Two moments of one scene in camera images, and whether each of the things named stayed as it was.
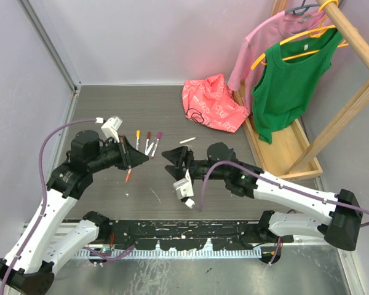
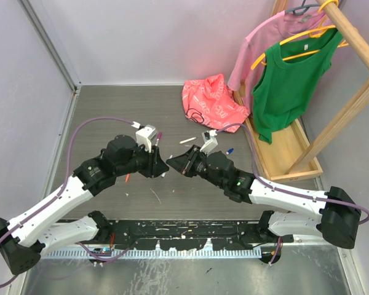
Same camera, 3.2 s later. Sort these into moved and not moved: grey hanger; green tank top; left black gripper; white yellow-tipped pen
Moved: left black gripper
Not moved: white yellow-tipped pen; grey hanger; green tank top
